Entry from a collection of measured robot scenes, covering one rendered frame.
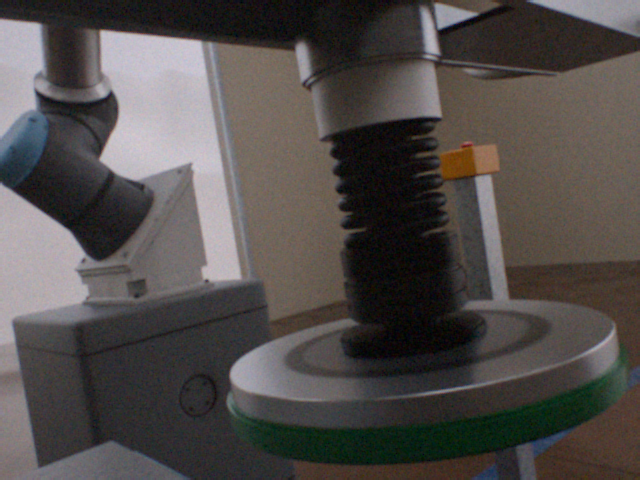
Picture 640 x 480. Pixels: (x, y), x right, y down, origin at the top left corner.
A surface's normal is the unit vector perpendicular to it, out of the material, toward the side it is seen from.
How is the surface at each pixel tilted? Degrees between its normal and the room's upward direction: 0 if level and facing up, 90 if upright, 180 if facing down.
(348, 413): 90
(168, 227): 90
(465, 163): 90
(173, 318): 90
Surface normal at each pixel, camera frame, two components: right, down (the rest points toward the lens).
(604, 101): -0.74, 0.15
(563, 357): -0.16, -0.99
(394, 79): 0.18, 0.02
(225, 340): 0.66, -0.07
